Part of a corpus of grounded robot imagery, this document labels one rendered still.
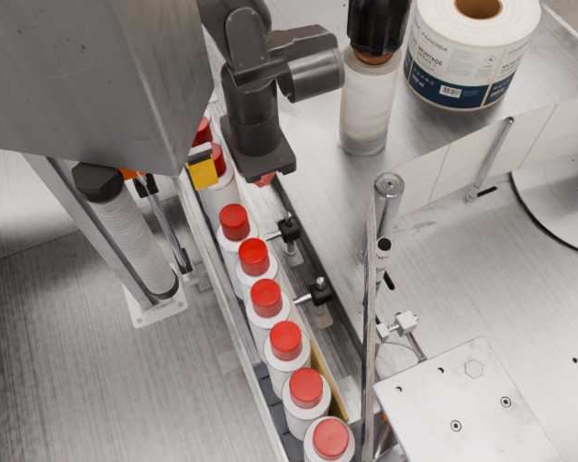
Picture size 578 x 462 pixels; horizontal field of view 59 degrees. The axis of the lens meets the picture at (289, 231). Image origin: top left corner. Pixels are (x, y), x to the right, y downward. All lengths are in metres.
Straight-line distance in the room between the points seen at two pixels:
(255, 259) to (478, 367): 0.25
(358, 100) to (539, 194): 0.33
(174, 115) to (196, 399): 0.51
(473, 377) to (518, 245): 0.42
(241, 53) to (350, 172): 0.42
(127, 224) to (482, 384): 0.32
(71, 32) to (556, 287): 0.72
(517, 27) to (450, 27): 0.11
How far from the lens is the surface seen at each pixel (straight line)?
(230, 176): 0.67
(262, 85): 0.53
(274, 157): 0.60
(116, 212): 0.42
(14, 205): 1.03
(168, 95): 0.33
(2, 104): 0.38
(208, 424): 0.77
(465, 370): 0.47
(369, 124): 0.83
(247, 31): 0.50
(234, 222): 0.58
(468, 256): 0.82
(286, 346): 0.52
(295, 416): 0.55
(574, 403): 0.79
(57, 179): 0.55
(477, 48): 0.90
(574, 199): 0.92
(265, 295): 0.54
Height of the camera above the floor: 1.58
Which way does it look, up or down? 60 degrees down
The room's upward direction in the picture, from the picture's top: 4 degrees counter-clockwise
